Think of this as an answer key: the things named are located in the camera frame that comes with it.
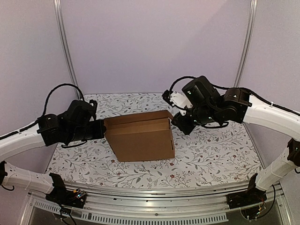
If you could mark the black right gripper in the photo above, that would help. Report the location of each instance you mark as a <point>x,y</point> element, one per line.
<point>181,122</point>

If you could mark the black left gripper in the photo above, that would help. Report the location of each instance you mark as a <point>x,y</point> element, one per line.
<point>101,131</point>

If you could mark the brown cardboard box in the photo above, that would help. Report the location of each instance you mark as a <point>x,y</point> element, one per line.
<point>145,136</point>

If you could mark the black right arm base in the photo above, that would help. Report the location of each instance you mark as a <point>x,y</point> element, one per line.
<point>244,198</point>

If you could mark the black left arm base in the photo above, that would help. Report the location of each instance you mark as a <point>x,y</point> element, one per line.
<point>73,198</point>

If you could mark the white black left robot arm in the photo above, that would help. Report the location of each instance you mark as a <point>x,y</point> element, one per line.
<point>18,165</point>

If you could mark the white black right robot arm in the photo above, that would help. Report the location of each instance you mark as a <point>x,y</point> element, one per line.
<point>244,106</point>

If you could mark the floral patterned table mat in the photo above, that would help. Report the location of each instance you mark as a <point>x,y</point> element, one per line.
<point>206,157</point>

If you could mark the aluminium front rail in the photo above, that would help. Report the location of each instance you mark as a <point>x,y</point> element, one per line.
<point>177,206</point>

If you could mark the aluminium frame post left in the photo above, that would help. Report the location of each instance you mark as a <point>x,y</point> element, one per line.
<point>64,41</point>

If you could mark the aluminium frame post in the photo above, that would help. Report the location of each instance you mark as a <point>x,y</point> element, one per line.
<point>247,42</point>
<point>64,41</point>

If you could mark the aluminium frame post right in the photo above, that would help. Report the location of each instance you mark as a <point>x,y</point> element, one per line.
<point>247,42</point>

